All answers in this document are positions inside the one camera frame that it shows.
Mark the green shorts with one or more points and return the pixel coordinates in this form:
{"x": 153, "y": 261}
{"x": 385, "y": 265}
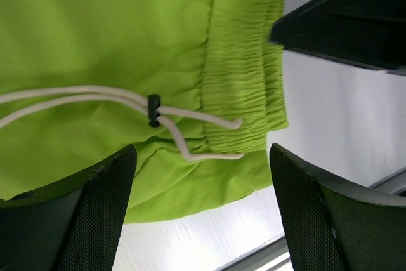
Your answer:
{"x": 194, "y": 85}

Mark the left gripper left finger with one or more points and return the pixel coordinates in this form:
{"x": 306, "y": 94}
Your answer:
{"x": 72, "y": 224}

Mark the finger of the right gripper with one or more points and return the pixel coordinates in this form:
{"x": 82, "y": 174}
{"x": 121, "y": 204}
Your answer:
{"x": 369, "y": 34}

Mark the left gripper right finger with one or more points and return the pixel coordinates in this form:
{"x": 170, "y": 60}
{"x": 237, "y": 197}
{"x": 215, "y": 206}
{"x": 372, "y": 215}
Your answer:
{"x": 331, "y": 223}

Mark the aluminium front rail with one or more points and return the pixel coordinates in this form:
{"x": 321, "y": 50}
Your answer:
{"x": 276, "y": 254}

